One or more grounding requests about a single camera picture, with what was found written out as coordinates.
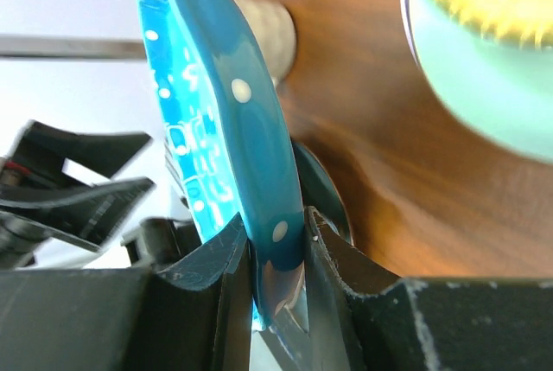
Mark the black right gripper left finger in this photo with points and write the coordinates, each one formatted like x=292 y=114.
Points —
x=210 y=311

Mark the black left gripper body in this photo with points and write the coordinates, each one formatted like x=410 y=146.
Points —
x=157 y=241

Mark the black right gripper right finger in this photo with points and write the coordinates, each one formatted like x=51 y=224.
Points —
x=337 y=274

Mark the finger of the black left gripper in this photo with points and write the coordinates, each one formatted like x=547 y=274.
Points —
x=41 y=151
x=84 y=216

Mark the teal dotted scalloped plate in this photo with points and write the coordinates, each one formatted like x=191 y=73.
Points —
x=225 y=131

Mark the mint floral plate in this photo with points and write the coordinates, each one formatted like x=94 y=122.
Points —
x=500 y=91

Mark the dark teal round plate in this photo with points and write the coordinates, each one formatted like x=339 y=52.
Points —
x=319 y=191

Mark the cream mug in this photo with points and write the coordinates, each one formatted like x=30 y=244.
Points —
x=275 y=32

